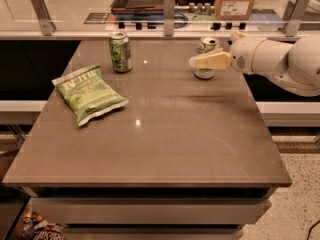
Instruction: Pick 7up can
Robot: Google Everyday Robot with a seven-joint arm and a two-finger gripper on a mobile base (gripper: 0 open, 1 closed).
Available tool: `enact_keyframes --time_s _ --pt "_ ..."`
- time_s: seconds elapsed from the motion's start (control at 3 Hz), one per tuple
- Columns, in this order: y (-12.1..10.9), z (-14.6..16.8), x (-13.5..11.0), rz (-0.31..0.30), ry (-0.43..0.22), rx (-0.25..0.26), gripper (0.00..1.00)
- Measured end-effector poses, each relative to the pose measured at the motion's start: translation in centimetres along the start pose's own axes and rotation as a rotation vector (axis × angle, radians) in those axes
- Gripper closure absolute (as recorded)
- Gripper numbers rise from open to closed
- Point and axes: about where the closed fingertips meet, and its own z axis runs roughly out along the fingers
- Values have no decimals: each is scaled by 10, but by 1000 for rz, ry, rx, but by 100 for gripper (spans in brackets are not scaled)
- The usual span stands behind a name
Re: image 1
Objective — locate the grey drawer cabinet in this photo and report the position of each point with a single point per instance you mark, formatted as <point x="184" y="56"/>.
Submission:
<point x="151" y="218"/>

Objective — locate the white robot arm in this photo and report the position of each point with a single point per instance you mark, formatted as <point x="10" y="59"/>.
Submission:
<point x="292" y="67"/>

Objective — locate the middle metal railing bracket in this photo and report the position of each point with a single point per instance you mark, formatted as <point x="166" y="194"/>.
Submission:
<point x="168" y="17"/>

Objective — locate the cardboard box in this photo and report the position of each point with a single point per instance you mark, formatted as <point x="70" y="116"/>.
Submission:
<point x="233" y="9"/>

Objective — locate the white 7up can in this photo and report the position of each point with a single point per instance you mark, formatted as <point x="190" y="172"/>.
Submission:
<point x="206" y="44"/>

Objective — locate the green soda can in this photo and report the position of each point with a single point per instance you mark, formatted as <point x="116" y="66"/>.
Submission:
<point x="119" y="45"/>

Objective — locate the left metal railing bracket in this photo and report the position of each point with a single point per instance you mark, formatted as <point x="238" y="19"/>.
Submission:
<point x="46" y="24"/>

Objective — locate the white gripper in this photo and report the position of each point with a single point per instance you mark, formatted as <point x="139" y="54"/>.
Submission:
<point x="242" y="56"/>

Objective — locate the colourful snack bag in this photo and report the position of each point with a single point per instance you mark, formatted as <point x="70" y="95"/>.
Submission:
<point x="32" y="226"/>

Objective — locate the right metal railing bracket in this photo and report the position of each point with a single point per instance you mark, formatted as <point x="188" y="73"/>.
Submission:
<point x="295" y="22"/>

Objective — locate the metal railing bracket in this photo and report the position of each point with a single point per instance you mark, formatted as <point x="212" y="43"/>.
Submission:
<point x="168" y="17"/>
<point x="46" y="24"/>
<point x="295" y="22"/>

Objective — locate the green chip bag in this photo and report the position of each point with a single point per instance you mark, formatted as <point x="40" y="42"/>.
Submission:
<point x="87" y="93"/>

